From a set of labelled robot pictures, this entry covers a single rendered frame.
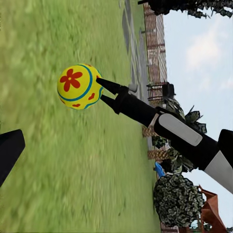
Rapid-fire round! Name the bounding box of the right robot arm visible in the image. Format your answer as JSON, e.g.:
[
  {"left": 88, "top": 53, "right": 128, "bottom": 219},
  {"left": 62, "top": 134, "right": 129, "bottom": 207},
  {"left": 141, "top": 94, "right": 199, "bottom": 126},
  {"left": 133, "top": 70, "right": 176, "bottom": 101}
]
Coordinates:
[{"left": 96, "top": 78, "right": 233, "bottom": 194}]

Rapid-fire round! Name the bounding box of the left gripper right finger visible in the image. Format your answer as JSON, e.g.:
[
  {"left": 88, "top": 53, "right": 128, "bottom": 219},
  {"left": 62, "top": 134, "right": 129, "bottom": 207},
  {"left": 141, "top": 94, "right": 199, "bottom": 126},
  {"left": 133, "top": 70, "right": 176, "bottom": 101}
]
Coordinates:
[{"left": 217, "top": 129, "right": 233, "bottom": 168}]

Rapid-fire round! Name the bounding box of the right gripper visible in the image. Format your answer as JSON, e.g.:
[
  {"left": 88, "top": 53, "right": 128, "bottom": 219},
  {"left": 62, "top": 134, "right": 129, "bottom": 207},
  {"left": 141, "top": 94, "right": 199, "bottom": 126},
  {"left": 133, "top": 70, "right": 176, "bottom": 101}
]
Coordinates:
[{"left": 96, "top": 78, "right": 146, "bottom": 120}]

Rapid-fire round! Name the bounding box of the easter egg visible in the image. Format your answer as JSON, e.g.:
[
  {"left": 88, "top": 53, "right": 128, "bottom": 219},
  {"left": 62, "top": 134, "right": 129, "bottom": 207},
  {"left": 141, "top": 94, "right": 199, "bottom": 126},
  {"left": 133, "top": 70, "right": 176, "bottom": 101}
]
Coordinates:
[{"left": 57, "top": 64, "right": 104, "bottom": 110}]

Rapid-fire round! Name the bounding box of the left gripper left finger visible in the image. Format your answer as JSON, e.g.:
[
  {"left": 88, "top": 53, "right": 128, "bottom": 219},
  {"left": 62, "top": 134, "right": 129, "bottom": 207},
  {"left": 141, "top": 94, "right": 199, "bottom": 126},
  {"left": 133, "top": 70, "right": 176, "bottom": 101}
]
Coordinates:
[{"left": 0, "top": 129, "right": 25, "bottom": 188}]

